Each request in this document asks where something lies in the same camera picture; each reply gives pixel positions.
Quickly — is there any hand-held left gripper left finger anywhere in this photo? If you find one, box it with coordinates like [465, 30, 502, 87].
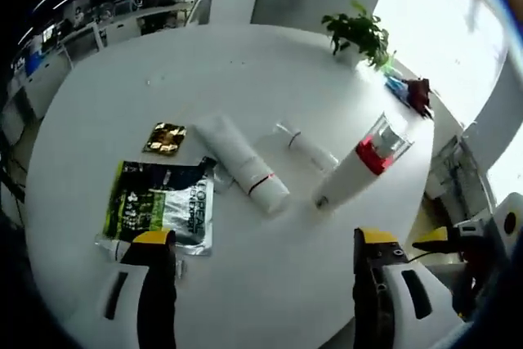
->
[96, 230, 179, 349]

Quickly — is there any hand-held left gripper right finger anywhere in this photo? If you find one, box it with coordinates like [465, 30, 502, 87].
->
[351, 226, 465, 349]

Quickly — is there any green black skincare sachet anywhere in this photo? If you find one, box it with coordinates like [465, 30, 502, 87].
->
[95, 156, 217, 259]

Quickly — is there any white pump bottle red collar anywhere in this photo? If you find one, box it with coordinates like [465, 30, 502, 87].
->
[311, 110, 414, 212]

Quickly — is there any slim translucent skincare bottle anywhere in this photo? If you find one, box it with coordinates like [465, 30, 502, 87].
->
[272, 119, 341, 173]

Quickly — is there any gold foil skincare sachet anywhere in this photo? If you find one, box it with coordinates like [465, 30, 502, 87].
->
[141, 121, 187, 157]

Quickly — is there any white skincare tube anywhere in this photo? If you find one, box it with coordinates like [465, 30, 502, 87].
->
[193, 114, 292, 216]

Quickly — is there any dark red object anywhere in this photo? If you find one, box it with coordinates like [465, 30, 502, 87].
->
[402, 78, 435, 119]

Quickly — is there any blue packet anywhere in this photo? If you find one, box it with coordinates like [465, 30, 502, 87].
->
[383, 73, 409, 99]

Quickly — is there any potted green plant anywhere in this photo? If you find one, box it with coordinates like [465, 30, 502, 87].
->
[320, 0, 396, 71]

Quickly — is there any blue bin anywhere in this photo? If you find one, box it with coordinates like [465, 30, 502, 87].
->
[16, 52, 42, 76]

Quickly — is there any row of white office desks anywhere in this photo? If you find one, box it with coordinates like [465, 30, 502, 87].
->
[7, 0, 205, 92]

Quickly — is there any white low desk frame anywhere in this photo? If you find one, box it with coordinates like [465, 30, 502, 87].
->
[424, 119, 498, 219]

